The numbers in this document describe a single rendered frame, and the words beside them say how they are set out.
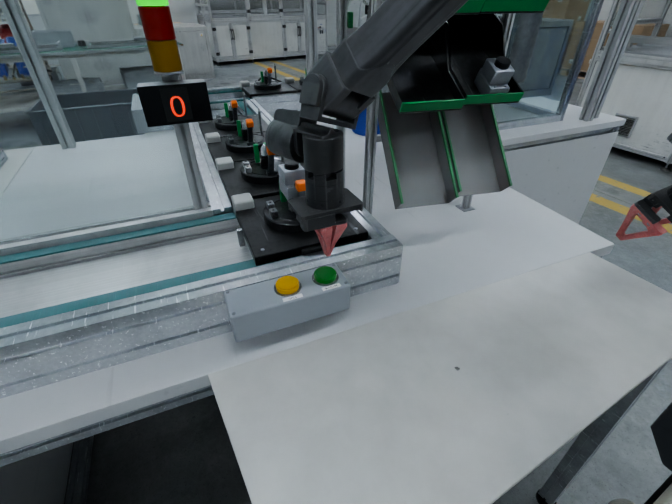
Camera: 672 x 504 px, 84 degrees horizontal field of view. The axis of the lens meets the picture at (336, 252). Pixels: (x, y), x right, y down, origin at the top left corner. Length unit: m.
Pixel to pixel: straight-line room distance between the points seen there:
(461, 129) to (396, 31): 0.55
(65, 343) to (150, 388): 0.15
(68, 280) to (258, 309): 0.42
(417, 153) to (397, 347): 0.44
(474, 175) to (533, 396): 0.51
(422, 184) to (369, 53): 0.44
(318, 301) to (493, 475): 0.35
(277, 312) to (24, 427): 0.40
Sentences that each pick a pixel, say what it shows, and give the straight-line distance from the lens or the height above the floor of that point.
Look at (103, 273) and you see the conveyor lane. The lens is 0.88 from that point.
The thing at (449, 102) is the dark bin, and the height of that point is 1.20.
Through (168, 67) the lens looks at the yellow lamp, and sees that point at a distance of 0.80.
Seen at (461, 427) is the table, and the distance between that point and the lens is 0.63.
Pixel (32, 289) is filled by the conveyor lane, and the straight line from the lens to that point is 0.92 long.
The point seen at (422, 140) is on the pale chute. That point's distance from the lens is 0.91.
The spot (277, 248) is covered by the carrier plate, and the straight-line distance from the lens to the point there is 0.73.
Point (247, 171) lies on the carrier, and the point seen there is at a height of 1.00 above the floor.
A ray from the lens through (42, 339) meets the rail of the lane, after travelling 0.72.
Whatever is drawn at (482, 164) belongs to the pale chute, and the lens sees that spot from 0.98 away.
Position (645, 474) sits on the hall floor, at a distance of 1.86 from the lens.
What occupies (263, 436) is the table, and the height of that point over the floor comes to 0.86.
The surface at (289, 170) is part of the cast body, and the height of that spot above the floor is 1.09.
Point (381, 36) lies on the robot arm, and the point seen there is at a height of 1.34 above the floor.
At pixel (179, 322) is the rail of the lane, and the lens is 0.70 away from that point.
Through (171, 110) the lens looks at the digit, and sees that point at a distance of 0.81.
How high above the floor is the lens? 1.38
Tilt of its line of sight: 35 degrees down
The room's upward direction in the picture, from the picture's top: straight up
